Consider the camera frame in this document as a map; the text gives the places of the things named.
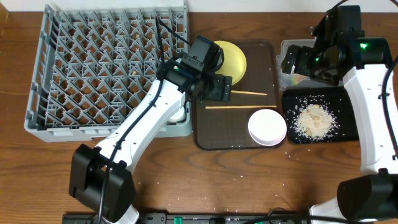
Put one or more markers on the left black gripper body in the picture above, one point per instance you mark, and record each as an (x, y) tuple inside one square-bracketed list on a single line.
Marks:
[(222, 88)]

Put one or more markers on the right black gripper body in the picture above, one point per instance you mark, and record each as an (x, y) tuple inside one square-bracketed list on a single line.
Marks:
[(314, 65)]

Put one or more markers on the yellow plate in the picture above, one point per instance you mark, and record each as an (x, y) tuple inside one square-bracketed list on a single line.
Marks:
[(235, 63)]

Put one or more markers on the wooden chopstick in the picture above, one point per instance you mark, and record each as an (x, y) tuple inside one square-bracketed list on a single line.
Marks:
[(248, 93), (239, 107)]

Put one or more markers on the white paper cup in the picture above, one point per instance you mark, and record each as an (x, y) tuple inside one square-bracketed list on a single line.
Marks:
[(179, 116)]

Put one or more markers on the wrapper waste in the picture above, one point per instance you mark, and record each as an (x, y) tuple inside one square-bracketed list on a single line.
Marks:
[(296, 79)]

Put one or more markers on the white pink-rimmed bowl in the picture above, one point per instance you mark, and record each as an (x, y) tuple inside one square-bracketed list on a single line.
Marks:
[(267, 127)]

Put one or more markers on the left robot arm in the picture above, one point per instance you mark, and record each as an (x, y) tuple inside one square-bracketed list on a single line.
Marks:
[(101, 177)]

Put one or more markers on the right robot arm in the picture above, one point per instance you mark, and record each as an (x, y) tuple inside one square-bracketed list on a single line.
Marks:
[(364, 65)]

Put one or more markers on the clear plastic waste bin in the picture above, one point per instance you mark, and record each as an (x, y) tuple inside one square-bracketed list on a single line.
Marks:
[(285, 79)]

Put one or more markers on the black waste tray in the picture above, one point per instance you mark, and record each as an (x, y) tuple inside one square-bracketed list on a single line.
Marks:
[(339, 104)]

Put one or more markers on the dark brown serving tray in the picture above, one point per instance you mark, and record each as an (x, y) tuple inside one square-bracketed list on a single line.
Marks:
[(227, 129)]

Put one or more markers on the rice and food scraps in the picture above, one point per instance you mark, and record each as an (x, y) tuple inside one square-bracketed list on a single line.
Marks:
[(309, 119)]

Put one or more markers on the grey plastic dish rack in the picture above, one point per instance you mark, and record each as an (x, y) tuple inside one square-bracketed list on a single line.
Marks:
[(93, 67)]

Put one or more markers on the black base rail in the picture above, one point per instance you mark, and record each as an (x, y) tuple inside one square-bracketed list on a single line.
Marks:
[(275, 218)]

